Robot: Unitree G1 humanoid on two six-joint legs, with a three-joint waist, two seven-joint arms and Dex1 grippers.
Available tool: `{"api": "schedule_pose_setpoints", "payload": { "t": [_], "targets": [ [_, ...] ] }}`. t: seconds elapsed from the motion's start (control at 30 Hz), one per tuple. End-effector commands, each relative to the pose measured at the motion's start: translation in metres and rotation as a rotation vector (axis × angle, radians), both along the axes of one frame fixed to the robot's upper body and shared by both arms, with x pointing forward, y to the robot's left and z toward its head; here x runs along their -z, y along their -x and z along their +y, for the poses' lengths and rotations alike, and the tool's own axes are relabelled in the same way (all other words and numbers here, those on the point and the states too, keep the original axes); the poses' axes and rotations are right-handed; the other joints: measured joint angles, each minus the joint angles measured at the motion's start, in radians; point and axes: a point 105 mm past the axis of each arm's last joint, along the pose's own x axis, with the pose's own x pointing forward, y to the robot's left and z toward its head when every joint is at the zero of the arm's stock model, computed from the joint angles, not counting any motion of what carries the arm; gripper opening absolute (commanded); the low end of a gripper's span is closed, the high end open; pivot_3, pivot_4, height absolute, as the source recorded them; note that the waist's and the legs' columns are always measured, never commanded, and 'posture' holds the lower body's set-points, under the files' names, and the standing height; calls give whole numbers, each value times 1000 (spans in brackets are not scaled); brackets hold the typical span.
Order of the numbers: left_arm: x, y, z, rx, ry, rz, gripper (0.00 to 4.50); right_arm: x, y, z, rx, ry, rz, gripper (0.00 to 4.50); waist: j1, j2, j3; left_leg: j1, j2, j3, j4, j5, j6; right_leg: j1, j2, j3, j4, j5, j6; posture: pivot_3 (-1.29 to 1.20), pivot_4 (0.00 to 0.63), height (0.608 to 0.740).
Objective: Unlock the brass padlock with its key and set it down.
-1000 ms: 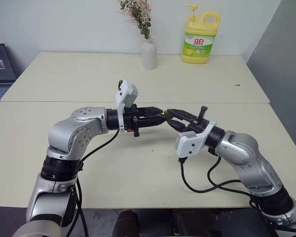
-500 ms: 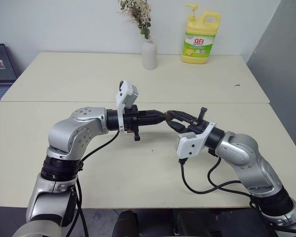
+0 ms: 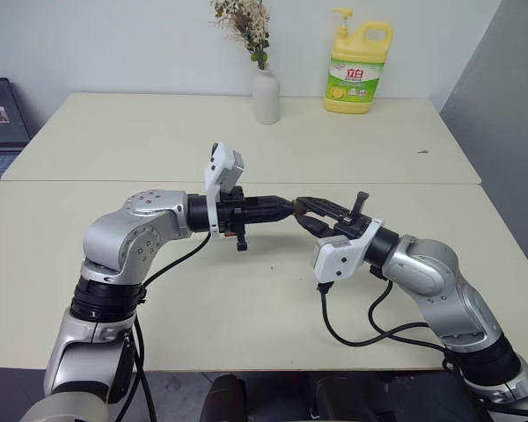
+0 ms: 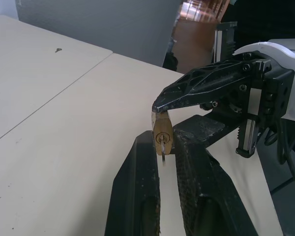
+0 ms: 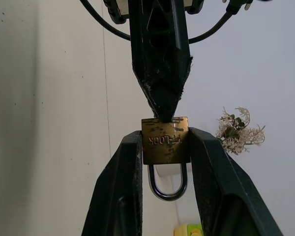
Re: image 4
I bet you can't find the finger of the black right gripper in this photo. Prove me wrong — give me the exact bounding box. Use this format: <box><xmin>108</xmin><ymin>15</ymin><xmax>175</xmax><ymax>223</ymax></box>
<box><xmin>151</xmin><ymin>60</ymin><xmax>254</xmax><ymax>114</ymax></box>
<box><xmin>173</xmin><ymin>114</ymin><xmax>239</xmax><ymax>148</ymax></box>

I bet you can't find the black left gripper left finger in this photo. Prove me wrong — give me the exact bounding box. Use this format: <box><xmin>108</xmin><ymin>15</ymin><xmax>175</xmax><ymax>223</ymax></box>
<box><xmin>105</xmin><ymin>130</ymin><xmax>161</xmax><ymax>236</ymax></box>

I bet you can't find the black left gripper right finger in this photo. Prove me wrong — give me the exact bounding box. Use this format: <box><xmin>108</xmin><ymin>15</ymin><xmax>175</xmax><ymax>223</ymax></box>
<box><xmin>174</xmin><ymin>129</ymin><xmax>259</xmax><ymax>236</ymax></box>

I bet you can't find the brass padlock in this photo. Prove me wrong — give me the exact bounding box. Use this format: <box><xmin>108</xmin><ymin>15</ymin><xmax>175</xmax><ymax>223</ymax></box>
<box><xmin>150</xmin><ymin>110</ymin><xmax>174</xmax><ymax>156</ymax></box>

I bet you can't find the silver key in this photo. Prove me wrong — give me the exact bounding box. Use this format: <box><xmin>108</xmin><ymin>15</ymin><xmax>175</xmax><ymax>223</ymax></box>
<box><xmin>159</xmin><ymin>137</ymin><xmax>168</xmax><ymax>167</ymax></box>

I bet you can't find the dark object behind table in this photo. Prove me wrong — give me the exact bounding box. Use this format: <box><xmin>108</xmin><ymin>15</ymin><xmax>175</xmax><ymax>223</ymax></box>
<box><xmin>162</xmin><ymin>38</ymin><xmax>179</xmax><ymax>72</ymax></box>

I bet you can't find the grey partition panel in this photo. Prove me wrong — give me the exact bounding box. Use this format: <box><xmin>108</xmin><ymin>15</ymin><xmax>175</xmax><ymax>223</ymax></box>
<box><xmin>14</xmin><ymin>0</ymin><xmax>183</xmax><ymax>67</ymax></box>

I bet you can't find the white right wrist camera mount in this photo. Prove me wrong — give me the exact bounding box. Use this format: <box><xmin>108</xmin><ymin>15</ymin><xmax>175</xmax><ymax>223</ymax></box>
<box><xmin>232</xmin><ymin>40</ymin><xmax>295</xmax><ymax>129</ymax></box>

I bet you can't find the aluminium profile post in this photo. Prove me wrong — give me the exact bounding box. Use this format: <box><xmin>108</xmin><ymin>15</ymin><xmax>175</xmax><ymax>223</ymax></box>
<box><xmin>213</xmin><ymin>21</ymin><xmax>238</xmax><ymax>63</ymax></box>

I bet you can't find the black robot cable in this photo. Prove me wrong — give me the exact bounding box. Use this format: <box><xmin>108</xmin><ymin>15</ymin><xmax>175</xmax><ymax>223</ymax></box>
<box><xmin>275</xmin><ymin>117</ymin><xmax>295</xmax><ymax>196</ymax></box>

